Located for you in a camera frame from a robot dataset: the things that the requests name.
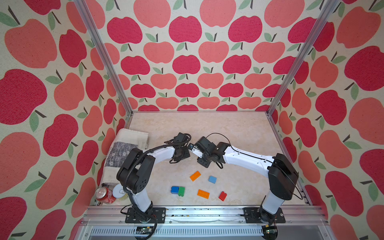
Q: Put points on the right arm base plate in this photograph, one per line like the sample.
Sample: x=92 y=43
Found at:
x=256 y=216

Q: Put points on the red soda can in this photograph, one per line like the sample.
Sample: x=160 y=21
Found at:
x=104 y=195

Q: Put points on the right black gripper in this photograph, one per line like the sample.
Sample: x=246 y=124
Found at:
x=202 y=163

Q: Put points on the light blue lego brick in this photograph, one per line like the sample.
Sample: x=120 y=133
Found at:
x=212 y=179

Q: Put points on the green lego brick left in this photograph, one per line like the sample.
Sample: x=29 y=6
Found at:
x=181 y=191

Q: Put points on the aluminium frame post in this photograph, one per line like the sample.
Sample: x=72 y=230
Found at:
x=319 y=24
x=86 y=16

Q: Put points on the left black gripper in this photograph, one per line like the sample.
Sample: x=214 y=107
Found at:
x=187 y=155

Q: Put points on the orange lego plate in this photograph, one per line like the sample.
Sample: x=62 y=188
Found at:
x=195 y=176
x=203 y=194

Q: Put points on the blue lego brick left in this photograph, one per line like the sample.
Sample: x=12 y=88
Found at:
x=175 y=190

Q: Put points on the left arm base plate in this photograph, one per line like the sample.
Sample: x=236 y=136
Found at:
x=138 y=217

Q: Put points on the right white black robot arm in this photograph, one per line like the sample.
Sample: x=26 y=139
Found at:
x=277 y=169

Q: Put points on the folded beige printed cloth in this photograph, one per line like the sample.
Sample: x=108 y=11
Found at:
x=124 y=142

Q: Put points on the orange lego plate bottom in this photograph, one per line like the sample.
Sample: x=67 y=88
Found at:
x=203 y=194

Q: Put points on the left aluminium frame post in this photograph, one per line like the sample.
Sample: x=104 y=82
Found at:
x=86 y=16

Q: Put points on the front aluminium rail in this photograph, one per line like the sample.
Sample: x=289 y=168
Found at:
x=293 y=222

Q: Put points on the right aluminium frame post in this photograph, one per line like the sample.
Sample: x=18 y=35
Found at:
x=319 y=24

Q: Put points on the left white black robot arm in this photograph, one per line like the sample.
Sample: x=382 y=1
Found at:
x=136 y=170

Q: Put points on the red lego brick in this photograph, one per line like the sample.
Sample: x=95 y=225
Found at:
x=223 y=196

